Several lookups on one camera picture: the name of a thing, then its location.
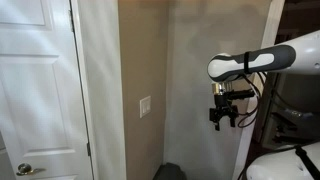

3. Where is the white wall light switch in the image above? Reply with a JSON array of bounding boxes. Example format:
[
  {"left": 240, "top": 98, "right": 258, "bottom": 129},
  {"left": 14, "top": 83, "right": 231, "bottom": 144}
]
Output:
[{"left": 139, "top": 95, "right": 152, "bottom": 119}]

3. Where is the black strap on robot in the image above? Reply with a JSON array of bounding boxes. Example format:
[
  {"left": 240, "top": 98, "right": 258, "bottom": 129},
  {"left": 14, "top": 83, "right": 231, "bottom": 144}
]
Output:
[{"left": 294, "top": 145, "right": 320, "bottom": 180}]

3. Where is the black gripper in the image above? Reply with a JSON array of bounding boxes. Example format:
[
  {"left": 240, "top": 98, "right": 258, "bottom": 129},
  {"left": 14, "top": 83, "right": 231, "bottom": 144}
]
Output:
[{"left": 209, "top": 94, "right": 240, "bottom": 132}]

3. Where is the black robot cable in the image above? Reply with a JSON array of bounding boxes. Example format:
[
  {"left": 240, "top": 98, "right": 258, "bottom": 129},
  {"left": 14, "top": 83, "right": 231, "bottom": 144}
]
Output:
[{"left": 233, "top": 71, "right": 268, "bottom": 130}]

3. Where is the dark grey floor object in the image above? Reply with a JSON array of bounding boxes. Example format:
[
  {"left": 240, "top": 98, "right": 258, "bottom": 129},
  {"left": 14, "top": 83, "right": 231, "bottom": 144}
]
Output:
[{"left": 152, "top": 162, "right": 188, "bottom": 180}]

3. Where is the white door frame trim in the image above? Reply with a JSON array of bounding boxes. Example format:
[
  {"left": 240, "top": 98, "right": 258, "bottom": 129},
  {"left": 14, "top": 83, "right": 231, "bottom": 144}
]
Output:
[{"left": 231, "top": 0, "right": 286, "bottom": 180}]

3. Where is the white panel door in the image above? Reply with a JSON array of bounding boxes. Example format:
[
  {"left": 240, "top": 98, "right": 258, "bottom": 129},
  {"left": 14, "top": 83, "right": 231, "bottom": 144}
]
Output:
[{"left": 0, "top": 0, "right": 94, "bottom": 180}]

